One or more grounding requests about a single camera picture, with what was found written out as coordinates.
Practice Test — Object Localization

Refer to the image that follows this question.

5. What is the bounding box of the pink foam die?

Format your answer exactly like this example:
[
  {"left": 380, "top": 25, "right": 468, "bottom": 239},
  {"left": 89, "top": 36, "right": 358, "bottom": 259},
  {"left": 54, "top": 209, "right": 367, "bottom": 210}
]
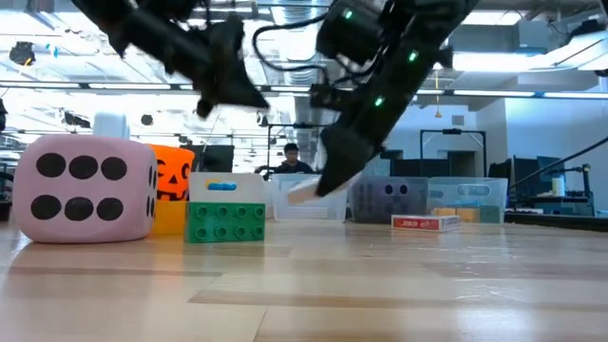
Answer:
[{"left": 11, "top": 134, "right": 159, "bottom": 244}]

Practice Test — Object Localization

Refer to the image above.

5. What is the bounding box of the black ceiling camera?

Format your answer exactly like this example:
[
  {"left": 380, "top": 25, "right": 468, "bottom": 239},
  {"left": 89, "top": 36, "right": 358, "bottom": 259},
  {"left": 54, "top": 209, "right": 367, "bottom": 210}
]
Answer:
[{"left": 9, "top": 41, "right": 37, "bottom": 67}]

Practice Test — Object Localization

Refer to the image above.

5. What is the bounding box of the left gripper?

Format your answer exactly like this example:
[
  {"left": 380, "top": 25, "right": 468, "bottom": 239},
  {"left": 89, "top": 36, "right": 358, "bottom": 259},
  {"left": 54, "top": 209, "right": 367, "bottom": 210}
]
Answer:
[{"left": 163, "top": 13, "right": 271, "bottom": 120}]

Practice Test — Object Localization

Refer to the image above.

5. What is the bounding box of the thin black bar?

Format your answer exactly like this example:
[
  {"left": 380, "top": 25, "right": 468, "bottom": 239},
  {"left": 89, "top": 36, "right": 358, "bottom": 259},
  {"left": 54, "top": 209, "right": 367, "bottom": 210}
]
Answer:
[{"left": 506, "top": 135, "right": 608, "bottom": 190}]

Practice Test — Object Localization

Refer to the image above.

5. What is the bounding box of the grey plastic bin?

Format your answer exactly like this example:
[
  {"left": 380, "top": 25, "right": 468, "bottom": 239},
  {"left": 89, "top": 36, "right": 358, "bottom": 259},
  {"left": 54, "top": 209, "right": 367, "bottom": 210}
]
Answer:
[{"left": 349, "top": 176, "right": 430, "bottom": 224}]

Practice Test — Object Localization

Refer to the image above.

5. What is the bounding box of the white playing card box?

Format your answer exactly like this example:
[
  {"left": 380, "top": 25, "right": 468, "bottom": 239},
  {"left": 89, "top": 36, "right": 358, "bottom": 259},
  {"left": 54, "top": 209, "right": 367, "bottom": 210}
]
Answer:
[{"left": 286, "top": 171, "right": 365, "bottom": 206}]

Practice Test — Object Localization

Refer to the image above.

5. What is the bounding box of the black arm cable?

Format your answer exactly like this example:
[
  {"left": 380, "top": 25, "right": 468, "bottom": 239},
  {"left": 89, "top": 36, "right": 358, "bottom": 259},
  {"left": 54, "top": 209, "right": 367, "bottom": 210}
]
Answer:
[{"left": 250, "top": 12, "right": 333, "bottom": 80}]

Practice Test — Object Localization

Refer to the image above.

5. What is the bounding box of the white plastic bin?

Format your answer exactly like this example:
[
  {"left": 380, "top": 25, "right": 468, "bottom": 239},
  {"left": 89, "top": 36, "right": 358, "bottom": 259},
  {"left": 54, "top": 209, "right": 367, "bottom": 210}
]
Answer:
[{"left": 188, "top": 171, "right": 268, "bottom": 205}]

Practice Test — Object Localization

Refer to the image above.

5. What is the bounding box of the long ceiling light strip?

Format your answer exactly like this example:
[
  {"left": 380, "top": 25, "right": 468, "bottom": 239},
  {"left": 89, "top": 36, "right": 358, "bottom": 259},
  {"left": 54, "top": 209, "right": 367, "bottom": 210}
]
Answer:
[{"left": 0, "top": 81, "right": 608, "bottom": 100}]

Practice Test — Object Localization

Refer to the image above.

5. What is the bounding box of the person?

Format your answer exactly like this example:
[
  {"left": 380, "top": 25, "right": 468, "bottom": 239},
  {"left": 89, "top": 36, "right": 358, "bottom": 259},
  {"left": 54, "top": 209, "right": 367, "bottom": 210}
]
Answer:
[{"left": 274, "top": 142, "right": 315, "bottom": 175}]

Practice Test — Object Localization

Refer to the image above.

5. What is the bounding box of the silver ventilation duct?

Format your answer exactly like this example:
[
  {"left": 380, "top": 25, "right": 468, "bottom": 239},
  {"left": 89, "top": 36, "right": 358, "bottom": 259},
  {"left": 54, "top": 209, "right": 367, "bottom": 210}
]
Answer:
[{"left": 269, "top": 0, "right": 330, "bottom": 158}]

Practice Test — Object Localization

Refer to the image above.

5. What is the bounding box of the red playing card box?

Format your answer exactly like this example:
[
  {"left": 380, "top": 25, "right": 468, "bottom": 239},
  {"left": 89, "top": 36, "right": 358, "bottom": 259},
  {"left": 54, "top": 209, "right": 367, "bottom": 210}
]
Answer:
[{"left": 390, "top": 214, "right": 462, "bottom": 234}]

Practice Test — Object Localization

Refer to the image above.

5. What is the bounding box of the purple foam die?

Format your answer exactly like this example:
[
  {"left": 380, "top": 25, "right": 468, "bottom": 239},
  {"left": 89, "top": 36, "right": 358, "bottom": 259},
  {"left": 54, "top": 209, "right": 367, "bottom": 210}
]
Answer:
[{"left": 358, "top": 179, "right": 424, "bottom": 220}]

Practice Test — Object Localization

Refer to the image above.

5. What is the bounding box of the black stand frame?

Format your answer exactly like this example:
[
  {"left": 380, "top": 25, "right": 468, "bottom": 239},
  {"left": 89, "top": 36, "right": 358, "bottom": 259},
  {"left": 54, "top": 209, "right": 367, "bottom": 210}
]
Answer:
[
  {"left": 265, "top": 123, "right": 333, "bottom": 176},
  {"left": 418, "top": 127, "right": 488, "bottom": 179}
]

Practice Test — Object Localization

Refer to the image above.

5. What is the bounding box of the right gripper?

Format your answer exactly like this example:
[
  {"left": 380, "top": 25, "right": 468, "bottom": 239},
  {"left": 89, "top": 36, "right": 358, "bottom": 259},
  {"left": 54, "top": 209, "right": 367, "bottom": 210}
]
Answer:
[{"left": 314, "top": 118, "right": 389, "bottom": 199}]

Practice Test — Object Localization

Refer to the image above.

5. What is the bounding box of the small green toy block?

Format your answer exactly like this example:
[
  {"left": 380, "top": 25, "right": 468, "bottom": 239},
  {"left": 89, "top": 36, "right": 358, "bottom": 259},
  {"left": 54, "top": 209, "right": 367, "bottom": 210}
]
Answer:
[{"left": 479, "top": 204, "right": 501, "bottom": 224}]

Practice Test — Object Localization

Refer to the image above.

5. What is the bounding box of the black desk with equipment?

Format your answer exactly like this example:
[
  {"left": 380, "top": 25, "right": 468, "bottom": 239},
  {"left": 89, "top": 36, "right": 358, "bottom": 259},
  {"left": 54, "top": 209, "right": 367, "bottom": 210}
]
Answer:
[{"left": 487, "top": 155, "right": 598, "bottom": 218}]

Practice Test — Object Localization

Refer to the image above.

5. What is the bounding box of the large yellow toy block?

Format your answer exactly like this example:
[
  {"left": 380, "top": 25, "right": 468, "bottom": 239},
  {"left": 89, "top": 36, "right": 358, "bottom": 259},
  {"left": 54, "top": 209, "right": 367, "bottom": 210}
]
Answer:
[{"left": 150, "top": 199, "right": 189, "bottom": 236}]

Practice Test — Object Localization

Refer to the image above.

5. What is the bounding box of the dark green toy block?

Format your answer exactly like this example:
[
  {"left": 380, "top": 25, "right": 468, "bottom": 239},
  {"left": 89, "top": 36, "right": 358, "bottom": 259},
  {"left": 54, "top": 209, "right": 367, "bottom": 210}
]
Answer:
[{"left": 183, "top": 201, "right": 267, "bottom": 244}]

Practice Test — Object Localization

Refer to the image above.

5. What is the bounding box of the clear plastic bin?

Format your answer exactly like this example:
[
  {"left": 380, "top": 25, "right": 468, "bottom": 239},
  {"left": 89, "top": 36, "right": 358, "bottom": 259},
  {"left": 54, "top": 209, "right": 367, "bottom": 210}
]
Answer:
[
  {"left": 426, "top": 177, "right": 508, "bottom": 225},
  {"left": 269, "top": 173, "right": 352, "bottom": 222}
]

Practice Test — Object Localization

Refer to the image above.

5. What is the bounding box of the orange pumpkin bucket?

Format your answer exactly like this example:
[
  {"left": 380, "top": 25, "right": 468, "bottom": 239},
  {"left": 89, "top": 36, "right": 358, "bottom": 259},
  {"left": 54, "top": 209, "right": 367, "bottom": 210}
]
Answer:
[{"left": 147, "top": 143, "right": 196, "bottom": 202}]

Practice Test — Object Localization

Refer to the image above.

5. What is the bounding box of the black monitor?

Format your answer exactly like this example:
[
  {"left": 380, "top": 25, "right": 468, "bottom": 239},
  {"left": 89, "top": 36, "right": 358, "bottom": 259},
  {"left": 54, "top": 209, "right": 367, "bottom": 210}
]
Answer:
[{"left": 192, "top": 144, "right": 236, "bottom": 174}]

